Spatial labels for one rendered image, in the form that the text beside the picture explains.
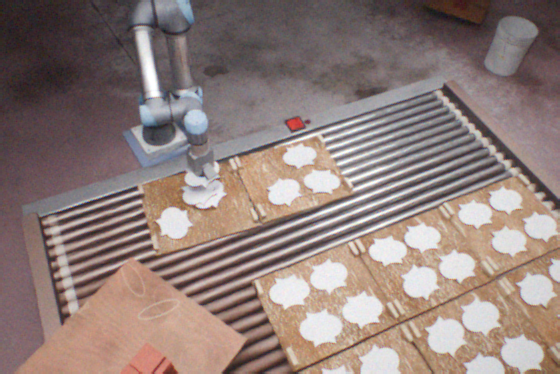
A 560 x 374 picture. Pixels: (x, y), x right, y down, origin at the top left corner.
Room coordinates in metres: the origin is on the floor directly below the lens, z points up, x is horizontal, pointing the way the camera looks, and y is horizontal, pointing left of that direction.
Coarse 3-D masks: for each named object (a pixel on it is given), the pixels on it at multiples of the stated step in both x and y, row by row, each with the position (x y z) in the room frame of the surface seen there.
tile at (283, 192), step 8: (280, 184) 1.27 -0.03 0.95; (288, 184) 1.27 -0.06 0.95; (296, 184) 1.28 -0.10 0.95; (272, 192) 1.23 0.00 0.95; (280, 192) 1.23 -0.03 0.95; (288, 192) 1.23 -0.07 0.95; (296, 192) 1.24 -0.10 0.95; (272, 200) 1.19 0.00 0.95; (280, 200) 1.19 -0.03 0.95; (288, 200) 1.19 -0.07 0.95
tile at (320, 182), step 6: (312, 174) 1.33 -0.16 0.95; (318, 174) 1.34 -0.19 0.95; (324, 174) 1.34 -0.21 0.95; (306, 180) 1.30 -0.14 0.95; (312, 180) 1.30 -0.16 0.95; (318, 180) 1.30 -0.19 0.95; (324, 180) 1.31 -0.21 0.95; (330, 180) 1.31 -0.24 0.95; (336, 180) 1.31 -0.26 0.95; (306, 186) 1.27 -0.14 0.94; (312, 186) 1.27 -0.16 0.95; (318, 186) 1.27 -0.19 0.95; (324, 186) 1.27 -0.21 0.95; (330, 186) 1.28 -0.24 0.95; (336, 186) 1.28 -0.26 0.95; (318, 192) 1.25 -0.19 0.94; (324, 192) 1.25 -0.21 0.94; (330, 192) 1.25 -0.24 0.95
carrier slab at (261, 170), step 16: (288, 144) 1.51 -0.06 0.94; (304, 144) 1.51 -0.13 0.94; (240, 160) 1.40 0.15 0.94; (256, 160) 1.40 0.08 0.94; (272, 160) 1.41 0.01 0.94; (320, 160) 1.42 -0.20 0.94; (240, 176) 1.32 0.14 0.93; (256, 176) 1.32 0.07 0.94; (272, 176) 1.32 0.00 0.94; (288, 176) 1.33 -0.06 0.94; (304, 176) 1.33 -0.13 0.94; (336, 176) 1.34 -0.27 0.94; (256, 192) 1.23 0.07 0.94; (304, 192) 1.25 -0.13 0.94; (336, 192) 1.26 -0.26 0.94; (352, 192) 1.26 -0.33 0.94; (272, 208) 1.16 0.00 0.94; (288, 208) 1.16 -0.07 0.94; (304, 208) 1.17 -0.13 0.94
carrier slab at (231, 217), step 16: (176, 176) 1.29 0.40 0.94; (224, 176) 1.31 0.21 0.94; (144, 192) 1.20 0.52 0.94; (160, 192) 1.20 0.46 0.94; (176, 192) 1.21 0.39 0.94; (240, 192) 1.23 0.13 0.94; (144, 208) 1.12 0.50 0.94; (160, 208) 1.13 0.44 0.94; (192, 208) 1.13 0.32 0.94; (208, 208) 1.14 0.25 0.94; (224, 208) 1.14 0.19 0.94; (240, 208) 1.15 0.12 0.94; (208, 224) 1.06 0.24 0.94; (224, 224) 1.07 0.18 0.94; (240, 224) 1.07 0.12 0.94; (256, 224) 1.08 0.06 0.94; (160, 240) 0.98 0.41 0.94; (192, 240) 0.99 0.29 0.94; (208, 240) 0.99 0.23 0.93
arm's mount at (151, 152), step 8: (136, 128) 1.58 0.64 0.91; (176, 128) 1.59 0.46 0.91; (136, 136) 1.53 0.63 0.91; (176, 136) 1.54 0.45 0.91; (184, 136) 1.54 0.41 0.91; (144, 144) 1.48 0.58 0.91; (168, 144) 1.49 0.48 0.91; (176, 144) 1.50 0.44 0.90; (184, 144) 1.52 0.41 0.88; (144, 152) 1.46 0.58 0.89; (152, 152) 1.44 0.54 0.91; (160, 152) 1.46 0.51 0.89; (168, 152) 1.48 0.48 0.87
